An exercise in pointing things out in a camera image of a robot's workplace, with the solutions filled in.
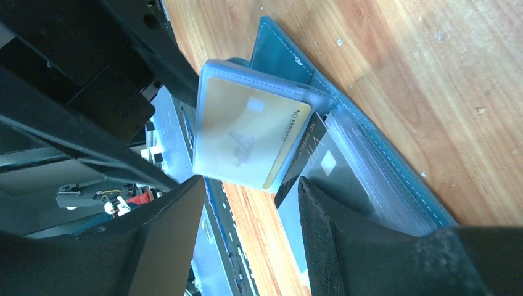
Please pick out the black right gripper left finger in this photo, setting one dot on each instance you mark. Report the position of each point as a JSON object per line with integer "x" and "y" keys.
{"x": 147, "y": 251}

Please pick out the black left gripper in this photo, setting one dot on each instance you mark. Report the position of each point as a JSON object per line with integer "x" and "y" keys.
{"x": 74, "y": 53}

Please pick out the blue leather card holder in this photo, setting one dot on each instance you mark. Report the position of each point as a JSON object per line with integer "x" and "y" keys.
{"x": 401, "y": 200}

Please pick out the black VIP card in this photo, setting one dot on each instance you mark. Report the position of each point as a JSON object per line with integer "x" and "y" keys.
{"x": 319, "y": 159}

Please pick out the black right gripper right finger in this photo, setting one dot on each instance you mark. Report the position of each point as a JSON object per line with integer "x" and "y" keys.
{"x": 348, "y": 254}

